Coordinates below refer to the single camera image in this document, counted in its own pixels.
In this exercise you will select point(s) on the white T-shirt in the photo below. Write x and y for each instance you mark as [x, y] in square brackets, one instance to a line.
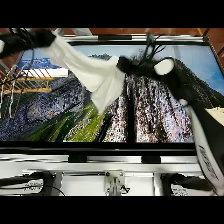
[100, 78]

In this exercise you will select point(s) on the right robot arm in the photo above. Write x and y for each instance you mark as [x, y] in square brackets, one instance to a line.
[186, 83]

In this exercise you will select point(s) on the silver frame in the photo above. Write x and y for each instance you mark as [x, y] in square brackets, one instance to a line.
[100, 166]

